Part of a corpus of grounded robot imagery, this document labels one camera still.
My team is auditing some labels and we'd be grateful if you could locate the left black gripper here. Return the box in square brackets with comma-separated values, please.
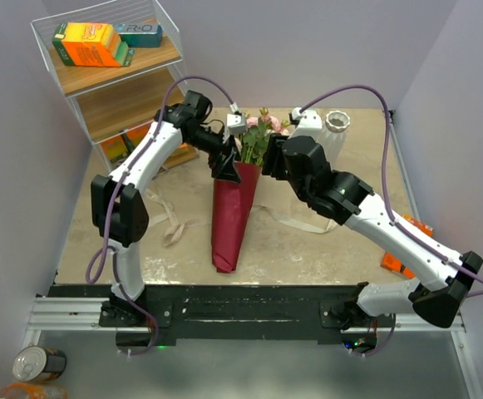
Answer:
[186, 126, 242, 183]

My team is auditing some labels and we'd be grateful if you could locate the pink flower bunch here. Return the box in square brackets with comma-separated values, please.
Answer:
[234, 108, 290, 166]

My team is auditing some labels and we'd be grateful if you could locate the red wrapping paper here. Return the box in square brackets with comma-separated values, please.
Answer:
[211, 163, 261, 273]

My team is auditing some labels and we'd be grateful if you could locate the white printed ribbon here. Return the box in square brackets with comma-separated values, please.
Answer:
[145, 182, 340, 248]

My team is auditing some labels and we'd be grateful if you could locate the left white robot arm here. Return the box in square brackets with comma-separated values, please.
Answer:
[91, 91, 246, 326]

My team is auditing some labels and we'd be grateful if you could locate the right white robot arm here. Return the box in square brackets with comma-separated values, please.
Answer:
[262, 134, 483, 329]

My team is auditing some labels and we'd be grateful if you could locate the white ribbed vase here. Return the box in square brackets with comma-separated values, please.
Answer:
[315, 110, 351, 168]

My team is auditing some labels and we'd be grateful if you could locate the orange green box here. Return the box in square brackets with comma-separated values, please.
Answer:
[121, 123, 150, 153]

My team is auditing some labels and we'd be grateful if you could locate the orange box lower shelf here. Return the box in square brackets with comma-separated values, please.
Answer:
[101, 135, 129, 165]

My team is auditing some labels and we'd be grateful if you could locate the orange razor package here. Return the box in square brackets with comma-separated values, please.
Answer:
[380, 214, 433, 279]

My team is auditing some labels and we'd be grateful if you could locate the teal box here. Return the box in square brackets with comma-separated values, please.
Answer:
[114, 22, 163, 48]

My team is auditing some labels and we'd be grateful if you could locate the orange sponge pack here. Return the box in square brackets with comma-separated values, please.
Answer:
[52, 22, 135, 67]

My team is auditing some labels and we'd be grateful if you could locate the metal tin can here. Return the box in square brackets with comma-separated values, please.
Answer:
[12, 346, 67, 382]

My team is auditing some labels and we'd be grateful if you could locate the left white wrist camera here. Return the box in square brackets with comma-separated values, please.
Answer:
[225, 114, 248, 135]

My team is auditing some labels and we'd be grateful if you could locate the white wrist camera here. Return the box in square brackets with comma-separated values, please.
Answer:
[225, 114, 248, 135]
[289, 107, 323, 140]

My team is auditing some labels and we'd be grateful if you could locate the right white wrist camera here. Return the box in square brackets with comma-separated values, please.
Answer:
[289, 107, 323, 140]

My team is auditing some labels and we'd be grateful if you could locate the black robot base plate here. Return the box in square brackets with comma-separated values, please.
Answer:
[47, 283, 396, 350]

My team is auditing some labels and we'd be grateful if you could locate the white wire wooden shelf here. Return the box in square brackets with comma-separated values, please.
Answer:
[31, 1, 187, 170]

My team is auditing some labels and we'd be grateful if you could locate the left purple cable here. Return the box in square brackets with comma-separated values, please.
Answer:
[85, 75, 242, 357]

